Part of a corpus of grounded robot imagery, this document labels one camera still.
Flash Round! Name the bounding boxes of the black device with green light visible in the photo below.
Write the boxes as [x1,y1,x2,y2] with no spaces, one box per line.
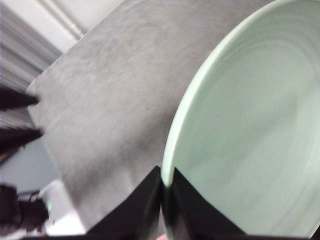
[0,184,50,235]

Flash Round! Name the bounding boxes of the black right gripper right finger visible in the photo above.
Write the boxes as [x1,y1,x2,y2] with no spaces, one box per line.
[171,166,247,238]

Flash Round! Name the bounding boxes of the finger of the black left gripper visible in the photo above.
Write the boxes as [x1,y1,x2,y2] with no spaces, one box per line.
[0,127,43,165]
[0,86,40,111]

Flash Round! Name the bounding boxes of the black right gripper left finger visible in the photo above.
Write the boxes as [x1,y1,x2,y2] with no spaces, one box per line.
[86,165,163,238]

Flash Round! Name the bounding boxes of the green round plate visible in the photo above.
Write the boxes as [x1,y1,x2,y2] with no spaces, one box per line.
[161,0,320,240]

